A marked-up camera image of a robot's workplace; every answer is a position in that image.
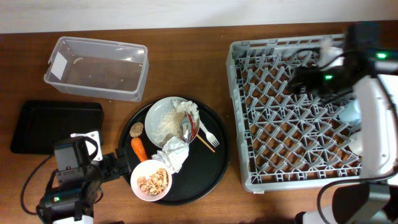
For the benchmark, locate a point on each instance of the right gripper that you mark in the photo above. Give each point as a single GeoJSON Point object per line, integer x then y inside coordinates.
{"type": "Point", "coordinates": [316, 86]}

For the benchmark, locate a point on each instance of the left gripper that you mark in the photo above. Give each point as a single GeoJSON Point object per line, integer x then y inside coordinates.
{"type": "Point", "coordinates": [114, 172]}

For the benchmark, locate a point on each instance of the orange carrot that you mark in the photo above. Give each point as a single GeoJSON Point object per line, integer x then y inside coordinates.
{"type": "Point", "coordinates": [139, 150]}

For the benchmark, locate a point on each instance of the light blue cup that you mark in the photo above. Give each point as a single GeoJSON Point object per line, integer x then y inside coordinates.
{"type": "Point", "coordinates": [351, 113]}

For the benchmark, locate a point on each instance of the pink bowl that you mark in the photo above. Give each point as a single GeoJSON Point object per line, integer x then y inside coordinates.
{"type": "Point", "coordinates": [145, 169]}

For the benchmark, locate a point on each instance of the peanut shells pile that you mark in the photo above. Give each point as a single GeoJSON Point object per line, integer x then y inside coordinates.
{"type": "Point", "coordinates": [154, 184]}

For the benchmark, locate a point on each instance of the white paper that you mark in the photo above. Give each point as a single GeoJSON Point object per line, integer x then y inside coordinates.
{"type": "Point", "coordinates": [173, 154]}

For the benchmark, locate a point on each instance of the white cup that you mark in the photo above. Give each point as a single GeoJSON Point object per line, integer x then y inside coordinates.
{"type": "Point", "coordinates": [356, 144]}

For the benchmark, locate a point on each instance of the red foil snack wrapper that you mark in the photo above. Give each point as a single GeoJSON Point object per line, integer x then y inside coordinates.
{"type": "Point", "coordinates": [188, 128]}

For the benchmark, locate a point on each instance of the white tissue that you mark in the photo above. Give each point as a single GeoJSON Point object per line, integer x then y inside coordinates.
{"type": "Point", "coordinates": [188, 107]}

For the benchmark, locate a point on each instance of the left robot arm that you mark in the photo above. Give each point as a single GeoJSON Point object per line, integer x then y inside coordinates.
{"type": "Point", "coordinates": [73, 187]}

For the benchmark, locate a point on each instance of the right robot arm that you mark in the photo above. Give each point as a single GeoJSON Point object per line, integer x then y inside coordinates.
{"type": "Point", "coordinates": [370, 72]}

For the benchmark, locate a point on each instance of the grey dishwasher rack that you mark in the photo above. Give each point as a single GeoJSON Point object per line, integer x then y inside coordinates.
{"type": "Point", "coordinates": [287, 141]}

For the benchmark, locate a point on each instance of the brown round cookie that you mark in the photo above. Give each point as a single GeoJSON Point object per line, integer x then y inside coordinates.
{"type": "Point", "coordinates": [136, 130]}

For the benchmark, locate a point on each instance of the grey plate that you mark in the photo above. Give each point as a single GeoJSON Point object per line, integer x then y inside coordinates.
{"type": "Point", "coordinates": [156, 111]}

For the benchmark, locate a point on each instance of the black rectangular tray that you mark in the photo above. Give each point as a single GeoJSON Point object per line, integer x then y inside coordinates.
{"type": "Point", "coordinates": [43, 123]}

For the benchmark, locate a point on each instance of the wooden chopstick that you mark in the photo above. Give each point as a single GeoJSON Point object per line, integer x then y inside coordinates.
{"type": "Point", "coordinates": [205, 143]}

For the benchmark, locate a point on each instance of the clear plastic bin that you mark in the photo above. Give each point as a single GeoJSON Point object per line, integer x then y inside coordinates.
{"type": "Point", "coordinates": [98, 68]}

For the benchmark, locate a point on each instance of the round black tray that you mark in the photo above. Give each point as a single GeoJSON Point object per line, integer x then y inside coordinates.
{"type": "Point", "coordinates": [201, 171]}

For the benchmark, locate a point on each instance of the white plastic fork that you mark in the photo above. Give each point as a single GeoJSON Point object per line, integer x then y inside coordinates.
{"type": "Point", "coordinates": [209, 136]}

